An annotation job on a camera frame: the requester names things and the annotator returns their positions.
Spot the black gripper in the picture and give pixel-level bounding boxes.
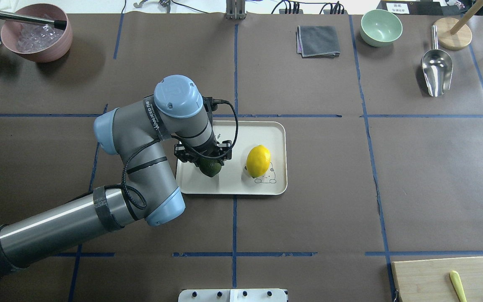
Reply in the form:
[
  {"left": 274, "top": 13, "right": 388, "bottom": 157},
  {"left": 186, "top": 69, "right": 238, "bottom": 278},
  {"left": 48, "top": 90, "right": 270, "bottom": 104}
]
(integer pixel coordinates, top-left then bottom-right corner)
[{"left": 173, "top": 97, "right": 233, "bottom": 163}]

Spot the green lime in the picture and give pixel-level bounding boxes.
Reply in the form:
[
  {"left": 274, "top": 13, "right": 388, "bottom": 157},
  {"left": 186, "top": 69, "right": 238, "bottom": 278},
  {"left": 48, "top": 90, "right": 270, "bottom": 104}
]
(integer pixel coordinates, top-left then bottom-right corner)
[{"left": 197, "top": 158, "right": 222, "bottom": 177}]

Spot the yellow lemon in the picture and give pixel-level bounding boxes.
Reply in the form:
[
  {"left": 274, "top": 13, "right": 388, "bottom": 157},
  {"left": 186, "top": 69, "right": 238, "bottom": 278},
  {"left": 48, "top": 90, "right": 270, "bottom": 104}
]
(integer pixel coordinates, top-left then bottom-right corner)
[{"left": 246, "top": 145, "right": 271, "bottom": 178}]

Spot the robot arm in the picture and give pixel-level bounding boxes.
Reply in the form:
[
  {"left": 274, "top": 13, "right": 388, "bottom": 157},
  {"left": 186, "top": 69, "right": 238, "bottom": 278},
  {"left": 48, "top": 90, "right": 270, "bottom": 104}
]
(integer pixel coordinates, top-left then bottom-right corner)
[{"left": 0, "top": 75, "right": 235, "bottom": 277}]

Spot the beige rabbit tray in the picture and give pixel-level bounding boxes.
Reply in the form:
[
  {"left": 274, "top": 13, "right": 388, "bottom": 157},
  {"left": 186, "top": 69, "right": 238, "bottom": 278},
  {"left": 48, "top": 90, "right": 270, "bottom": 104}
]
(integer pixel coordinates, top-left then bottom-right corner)
[{"left": 176, "top": 122, "right": 288, "bottom": 195}]

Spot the grey folded cloth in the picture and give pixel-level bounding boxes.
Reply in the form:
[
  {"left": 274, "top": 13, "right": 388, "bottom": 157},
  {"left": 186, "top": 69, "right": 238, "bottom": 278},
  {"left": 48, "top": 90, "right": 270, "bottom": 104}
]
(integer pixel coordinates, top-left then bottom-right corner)
[{"left": 296, "top": 26, "right": 341, "bottom": 58}]

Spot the metal muddler stick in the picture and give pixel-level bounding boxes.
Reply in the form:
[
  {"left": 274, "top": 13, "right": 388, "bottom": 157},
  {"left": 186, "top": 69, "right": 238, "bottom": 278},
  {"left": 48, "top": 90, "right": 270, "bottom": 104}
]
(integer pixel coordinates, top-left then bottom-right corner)
[{"left": 0, "top": 11, "right": 68, "bottom": 31}]

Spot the pink bowl with ice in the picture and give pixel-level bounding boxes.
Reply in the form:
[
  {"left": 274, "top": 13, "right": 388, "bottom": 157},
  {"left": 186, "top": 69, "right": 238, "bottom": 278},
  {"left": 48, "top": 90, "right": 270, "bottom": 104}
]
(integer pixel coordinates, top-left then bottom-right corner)
[{"left": 0, "top": 3, "right": 73, "bottom": 63}]

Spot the mint green bowl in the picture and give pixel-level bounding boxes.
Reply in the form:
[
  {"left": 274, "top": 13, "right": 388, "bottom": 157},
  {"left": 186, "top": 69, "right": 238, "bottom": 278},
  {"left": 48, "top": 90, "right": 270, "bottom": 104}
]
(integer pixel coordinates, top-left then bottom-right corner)
[{"left": 360, "top": 9, "right": 403, "bottom": 47}]

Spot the steel scoop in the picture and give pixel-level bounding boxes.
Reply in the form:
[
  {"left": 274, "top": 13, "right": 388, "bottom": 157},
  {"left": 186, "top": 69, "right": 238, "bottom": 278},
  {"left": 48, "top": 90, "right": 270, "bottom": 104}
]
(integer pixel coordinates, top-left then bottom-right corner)
[{"left": 421, "top": 25, "right": 454, "bottom": 97}]

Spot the wooden mug tree stand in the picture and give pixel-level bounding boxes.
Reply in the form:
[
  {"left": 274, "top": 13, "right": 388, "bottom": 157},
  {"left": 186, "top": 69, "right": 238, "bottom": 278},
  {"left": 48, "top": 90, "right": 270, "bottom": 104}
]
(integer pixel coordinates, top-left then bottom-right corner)
[{"left": 431, "top": 0, "right": 483, "bottom": 50}]

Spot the yellow plastic knife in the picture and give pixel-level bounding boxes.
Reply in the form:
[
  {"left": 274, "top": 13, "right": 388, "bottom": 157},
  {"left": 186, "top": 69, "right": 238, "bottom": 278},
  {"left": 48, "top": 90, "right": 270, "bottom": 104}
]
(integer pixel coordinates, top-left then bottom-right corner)
[{"left": 449, "top": 270, "right": 467, "bottom": 302}]

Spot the wooden cutting board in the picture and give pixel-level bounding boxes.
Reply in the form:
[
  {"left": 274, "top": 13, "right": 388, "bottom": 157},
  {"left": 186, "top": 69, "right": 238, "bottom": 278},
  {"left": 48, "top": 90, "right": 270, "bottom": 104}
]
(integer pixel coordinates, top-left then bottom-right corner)
[{"left": 392, "top": 256, "right": 483, "bottom": 302}]

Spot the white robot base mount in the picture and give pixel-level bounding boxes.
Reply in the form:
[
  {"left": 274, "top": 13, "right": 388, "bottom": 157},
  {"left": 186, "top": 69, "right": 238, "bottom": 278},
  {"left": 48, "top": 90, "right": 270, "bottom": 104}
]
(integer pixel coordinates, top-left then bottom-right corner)
[{"left": 178, "top": 288, "right": 289, "bottom": 302}]

